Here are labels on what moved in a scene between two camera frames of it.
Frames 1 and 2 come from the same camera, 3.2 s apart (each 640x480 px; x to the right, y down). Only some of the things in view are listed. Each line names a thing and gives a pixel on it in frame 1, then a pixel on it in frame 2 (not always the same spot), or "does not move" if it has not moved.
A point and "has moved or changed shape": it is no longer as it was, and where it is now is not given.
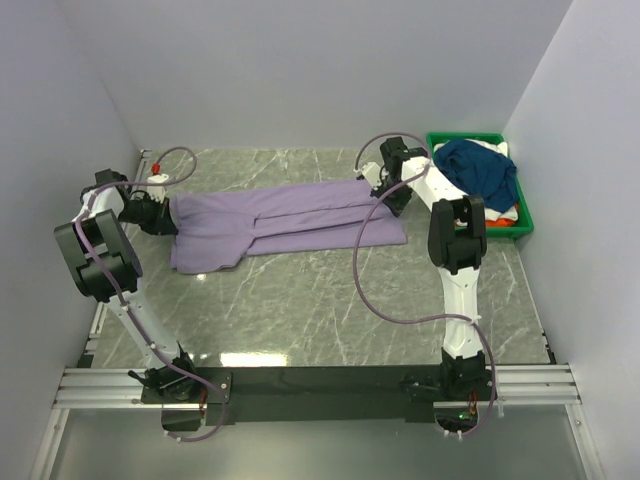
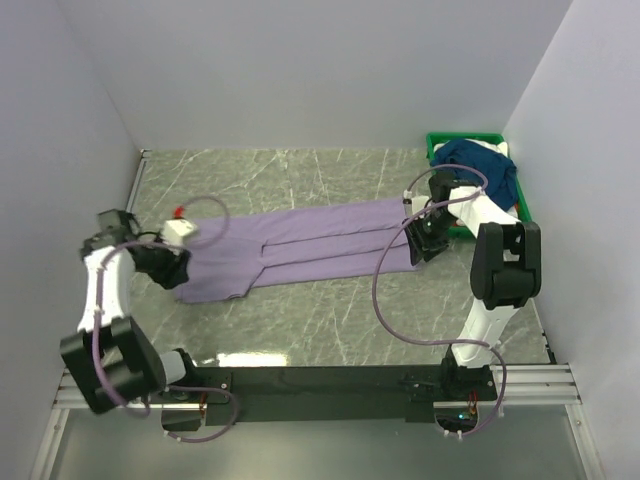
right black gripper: [398, 205] → [423, 246]
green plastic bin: [525, 221] does not move
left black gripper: [162, 223] → [175, 272]
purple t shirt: [217, 229] has moved or changed shape
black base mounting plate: [390, 394] does not move
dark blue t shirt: [487, 175] does not move
